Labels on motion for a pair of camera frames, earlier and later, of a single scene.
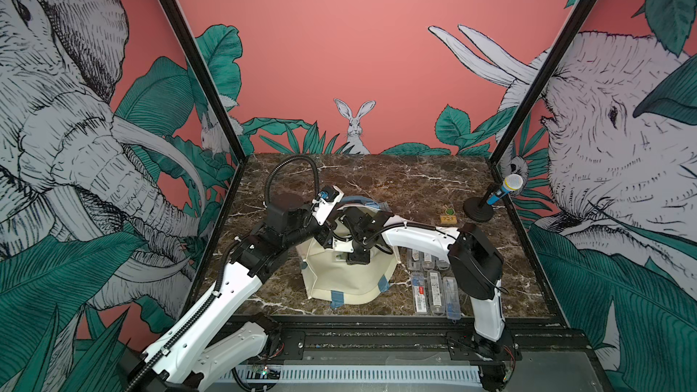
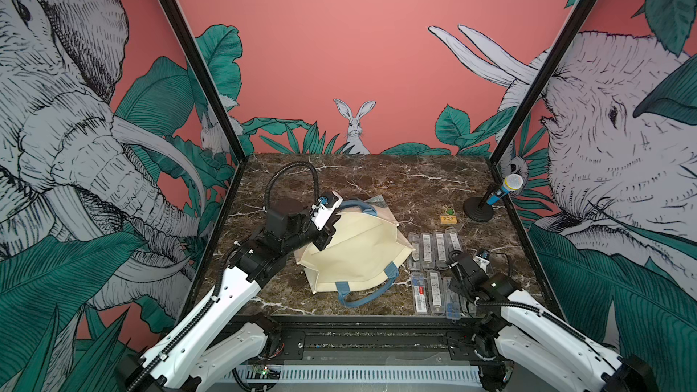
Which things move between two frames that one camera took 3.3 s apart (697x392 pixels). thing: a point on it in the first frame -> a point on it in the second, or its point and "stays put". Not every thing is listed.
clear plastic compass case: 416,259 stays put
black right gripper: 352,259 -> 454,284
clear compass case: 428,262 stays put
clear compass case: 419,293 stays put
